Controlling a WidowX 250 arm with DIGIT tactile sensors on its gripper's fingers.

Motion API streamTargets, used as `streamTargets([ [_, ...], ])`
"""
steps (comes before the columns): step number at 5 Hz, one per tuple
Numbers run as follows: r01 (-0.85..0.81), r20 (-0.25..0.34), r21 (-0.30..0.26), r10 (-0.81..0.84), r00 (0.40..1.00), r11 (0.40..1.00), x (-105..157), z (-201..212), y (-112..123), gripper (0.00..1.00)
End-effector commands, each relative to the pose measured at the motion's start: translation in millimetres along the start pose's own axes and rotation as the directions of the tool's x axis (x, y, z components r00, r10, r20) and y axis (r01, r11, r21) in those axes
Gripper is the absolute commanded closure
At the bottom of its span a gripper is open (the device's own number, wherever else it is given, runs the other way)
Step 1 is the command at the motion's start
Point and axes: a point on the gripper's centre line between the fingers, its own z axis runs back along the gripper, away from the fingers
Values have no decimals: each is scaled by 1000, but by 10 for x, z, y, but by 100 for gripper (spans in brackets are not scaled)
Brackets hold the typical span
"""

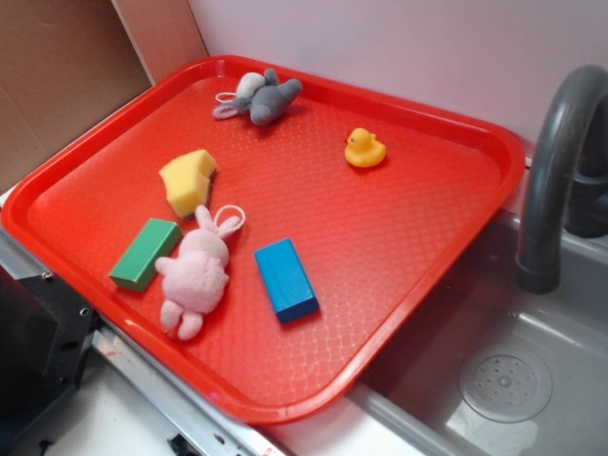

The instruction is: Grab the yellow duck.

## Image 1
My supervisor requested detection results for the pink plush bunny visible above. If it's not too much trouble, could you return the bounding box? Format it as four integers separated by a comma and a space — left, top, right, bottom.
155, 205, 246, 341

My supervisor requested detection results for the grey plastic faucet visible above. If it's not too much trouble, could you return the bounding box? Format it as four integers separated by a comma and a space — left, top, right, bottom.
516, 65, 607, 294

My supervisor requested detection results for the grey toy sink basin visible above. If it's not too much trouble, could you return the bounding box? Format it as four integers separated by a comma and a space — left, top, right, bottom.
350, 213, 607, 455

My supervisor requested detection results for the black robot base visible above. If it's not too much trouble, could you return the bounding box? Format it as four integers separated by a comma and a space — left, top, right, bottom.
1, 270, 97, 455

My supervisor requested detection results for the yellow sponge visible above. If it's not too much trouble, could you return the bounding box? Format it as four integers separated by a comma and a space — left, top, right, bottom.
159, 149, 218, 219

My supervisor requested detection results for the green wooden block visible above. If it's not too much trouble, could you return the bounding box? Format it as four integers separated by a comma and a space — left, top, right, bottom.
109, 218, 182, 292

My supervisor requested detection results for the yellow rubber duck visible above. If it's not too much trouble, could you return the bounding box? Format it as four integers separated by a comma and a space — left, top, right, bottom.
344, 127, 388, 168

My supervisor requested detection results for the blue wooden block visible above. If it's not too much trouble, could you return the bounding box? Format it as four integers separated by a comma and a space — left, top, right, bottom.
254, 238, 320, 325

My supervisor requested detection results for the grey plush elephant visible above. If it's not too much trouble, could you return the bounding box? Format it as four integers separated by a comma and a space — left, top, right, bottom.
213, 68, 303, 126

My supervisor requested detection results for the brown cardboard panel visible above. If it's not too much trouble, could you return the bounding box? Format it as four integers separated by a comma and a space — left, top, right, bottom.
1, 1, 151, 191

